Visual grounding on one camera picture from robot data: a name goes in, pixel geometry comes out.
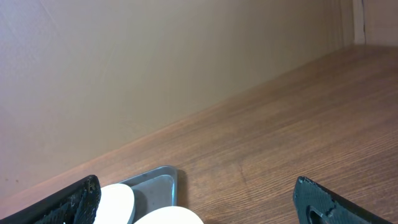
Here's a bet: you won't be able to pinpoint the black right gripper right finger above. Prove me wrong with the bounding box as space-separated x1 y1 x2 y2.
293 176 392 224

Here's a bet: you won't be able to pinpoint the white plate blue smears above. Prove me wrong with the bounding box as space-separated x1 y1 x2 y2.
93 184 135 224

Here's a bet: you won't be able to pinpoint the white plate teal puddle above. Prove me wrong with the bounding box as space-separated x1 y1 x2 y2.
135 206 203 224

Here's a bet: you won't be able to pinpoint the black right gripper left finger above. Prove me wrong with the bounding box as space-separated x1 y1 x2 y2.
1 175 101 224

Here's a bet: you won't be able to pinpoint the dark metal serving tray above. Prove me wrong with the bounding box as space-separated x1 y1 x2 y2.
121 166 178 223

